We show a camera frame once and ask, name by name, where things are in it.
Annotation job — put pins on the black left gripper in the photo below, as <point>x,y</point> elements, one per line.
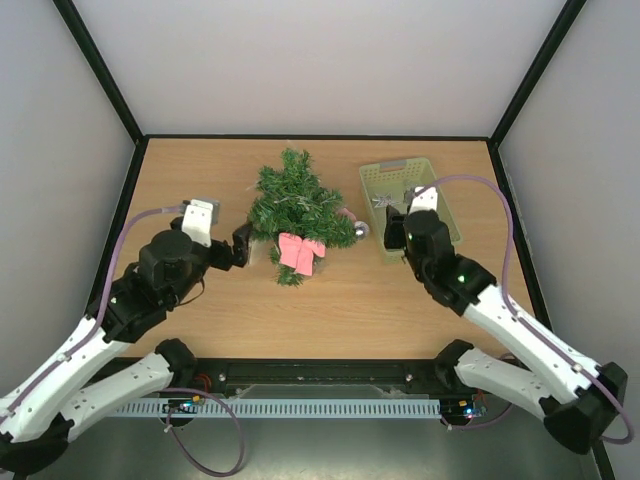
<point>241,239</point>

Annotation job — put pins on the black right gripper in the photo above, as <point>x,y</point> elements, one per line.
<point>393,230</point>

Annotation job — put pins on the pink bow ornament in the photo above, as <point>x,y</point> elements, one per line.
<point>299,253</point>

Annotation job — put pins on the silver star ornament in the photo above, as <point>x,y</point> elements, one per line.
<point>382,201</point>

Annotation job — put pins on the small green christmas tree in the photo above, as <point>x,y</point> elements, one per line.
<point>320,224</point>

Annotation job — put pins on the light green plastic basket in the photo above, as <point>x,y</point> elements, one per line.
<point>394,177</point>

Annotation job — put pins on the clear led string lights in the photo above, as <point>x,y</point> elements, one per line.
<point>296,182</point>

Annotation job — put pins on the pink paper triangle ornament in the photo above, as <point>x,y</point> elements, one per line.
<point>348,214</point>

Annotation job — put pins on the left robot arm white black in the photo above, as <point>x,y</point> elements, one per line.
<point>62,399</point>

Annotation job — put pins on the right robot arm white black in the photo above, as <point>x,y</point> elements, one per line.
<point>575,397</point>

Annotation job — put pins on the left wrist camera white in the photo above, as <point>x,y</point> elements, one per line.
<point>200,215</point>

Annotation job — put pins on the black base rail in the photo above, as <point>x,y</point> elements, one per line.
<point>226,376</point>

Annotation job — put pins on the light blue slotted cable duct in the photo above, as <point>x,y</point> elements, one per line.
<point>283,408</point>

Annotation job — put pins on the black corner frame post left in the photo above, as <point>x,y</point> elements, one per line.
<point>89,49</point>

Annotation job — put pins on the black corner frame post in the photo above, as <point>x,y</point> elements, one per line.
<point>553,40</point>
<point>89,49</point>

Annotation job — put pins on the black corner frame post right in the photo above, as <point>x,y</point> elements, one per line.
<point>553,40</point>

